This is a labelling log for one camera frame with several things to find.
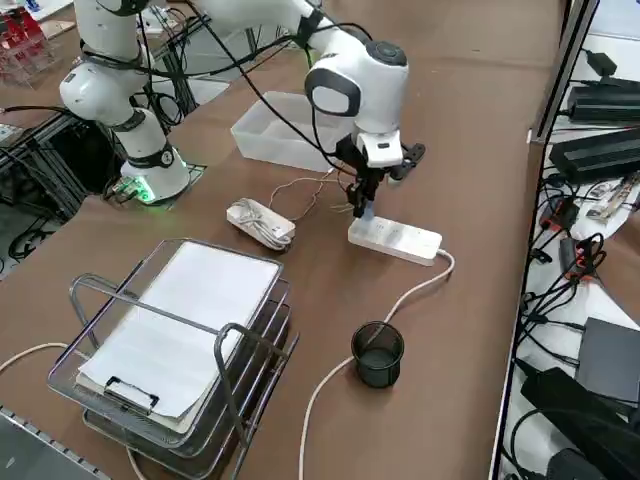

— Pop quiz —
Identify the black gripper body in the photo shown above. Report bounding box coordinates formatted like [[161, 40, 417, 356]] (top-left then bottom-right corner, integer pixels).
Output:
[[335, 133, 427, 183]]

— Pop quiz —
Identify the thin white charger cable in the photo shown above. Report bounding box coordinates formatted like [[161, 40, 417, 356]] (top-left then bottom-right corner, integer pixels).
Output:
[[268, 171, 370, 222]]

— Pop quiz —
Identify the long white power strip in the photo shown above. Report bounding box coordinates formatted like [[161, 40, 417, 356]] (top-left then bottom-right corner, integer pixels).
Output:
[[346, 215, 444, 268]]

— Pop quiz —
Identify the white power strip with USB ports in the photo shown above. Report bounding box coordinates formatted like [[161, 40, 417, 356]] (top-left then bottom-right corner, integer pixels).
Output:
[[225, 197, 298, 251]]

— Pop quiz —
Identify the long black power adapter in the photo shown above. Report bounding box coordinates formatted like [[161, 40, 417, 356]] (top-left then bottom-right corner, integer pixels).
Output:
[[566, 76, 640, 125], [548, 126, 640, 185]]

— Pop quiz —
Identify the small black power adapter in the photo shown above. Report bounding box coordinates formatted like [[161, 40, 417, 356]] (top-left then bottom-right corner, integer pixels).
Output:
[[583, 49, 620, 77]]

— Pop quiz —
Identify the clear plastic bin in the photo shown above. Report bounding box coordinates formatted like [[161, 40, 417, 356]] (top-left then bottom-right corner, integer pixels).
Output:
[[229, 90, 352, 174]]

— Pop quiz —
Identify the black mesh pen cup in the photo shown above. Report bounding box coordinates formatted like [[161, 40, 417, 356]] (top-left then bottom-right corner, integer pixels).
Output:
[[350, 321, 406, 389]]

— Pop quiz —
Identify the clipboard with white paper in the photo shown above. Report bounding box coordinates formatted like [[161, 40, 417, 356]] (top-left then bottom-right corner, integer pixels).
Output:
[[74, 240, 283, 434]]

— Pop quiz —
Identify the grey flat box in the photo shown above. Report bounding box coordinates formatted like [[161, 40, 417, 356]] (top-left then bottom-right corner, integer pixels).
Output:
[[573, 316, 640, 403]]

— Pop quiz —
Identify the large black device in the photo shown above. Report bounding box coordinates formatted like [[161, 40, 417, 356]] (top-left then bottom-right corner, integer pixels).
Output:
[[518, 366, 640, 480]]

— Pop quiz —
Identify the red clear acrylic shelf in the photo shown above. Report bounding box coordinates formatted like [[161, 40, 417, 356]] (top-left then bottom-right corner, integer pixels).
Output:
[[0, 8, 65, 87]]

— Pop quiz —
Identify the bundled white power cord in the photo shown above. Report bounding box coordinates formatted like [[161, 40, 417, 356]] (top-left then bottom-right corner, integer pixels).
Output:
[[233, 197, 297, 254]]

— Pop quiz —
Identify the cream power strip cable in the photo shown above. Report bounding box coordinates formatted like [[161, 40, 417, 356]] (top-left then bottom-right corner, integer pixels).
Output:
[[0, 249, 457, 480]]

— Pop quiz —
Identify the arm black cable bundle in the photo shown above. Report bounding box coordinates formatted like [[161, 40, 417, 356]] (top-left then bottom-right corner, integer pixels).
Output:
[[78, 0, 374, 175]]

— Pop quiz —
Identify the aluminium table frame bar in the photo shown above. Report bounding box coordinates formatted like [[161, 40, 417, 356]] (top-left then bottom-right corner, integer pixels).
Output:
[[491, 0, 602, 480]]

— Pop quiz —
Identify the stacked metal wire document tray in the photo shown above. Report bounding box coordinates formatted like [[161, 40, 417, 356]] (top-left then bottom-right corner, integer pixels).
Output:
[[45, 236, 301, 480]]

